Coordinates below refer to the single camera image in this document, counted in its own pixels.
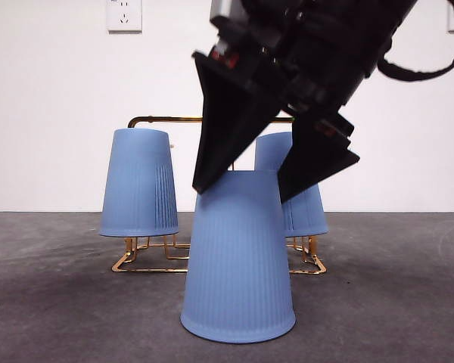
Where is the blue ribbed plastic cup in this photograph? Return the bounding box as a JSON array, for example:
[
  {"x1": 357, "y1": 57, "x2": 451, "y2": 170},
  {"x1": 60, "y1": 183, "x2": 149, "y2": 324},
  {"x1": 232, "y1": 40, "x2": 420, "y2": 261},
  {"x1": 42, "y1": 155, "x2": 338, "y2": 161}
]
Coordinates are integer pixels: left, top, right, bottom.
[
  {"x1": 98, "y1": 128, "x2": 180, "y2": 238},
  {"x1": 179, "y1": 169, "x2": 297, "y2": 346},
  {"x1": 253, "y1": 131, "x2": 329, "y2": 239}
]

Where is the gold wire cup holder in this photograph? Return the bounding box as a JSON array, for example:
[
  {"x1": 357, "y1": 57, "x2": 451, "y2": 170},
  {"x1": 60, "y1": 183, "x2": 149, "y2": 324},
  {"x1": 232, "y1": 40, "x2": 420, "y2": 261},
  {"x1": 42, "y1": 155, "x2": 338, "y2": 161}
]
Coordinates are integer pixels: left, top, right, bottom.
[{"x1": 110, "y1": 115, "x2": 327, "y2": 275}]

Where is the pale grey camera box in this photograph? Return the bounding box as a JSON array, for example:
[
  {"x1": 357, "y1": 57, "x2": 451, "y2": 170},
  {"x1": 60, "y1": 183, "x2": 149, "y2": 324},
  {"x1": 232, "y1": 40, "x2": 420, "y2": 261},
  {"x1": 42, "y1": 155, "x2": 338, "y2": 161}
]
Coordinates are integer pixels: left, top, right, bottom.
[{"x1": 209, "y1": 0, "x2": 249, "y2": 23}]

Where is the black sleeved cable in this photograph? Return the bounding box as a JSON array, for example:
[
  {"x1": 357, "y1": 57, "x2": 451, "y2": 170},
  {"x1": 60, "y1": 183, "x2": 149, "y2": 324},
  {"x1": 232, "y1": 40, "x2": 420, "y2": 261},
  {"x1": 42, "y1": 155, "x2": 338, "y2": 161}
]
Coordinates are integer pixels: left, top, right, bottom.
[{"x1": 377, "y1": 0, "x2": 454, "y2": 83}]

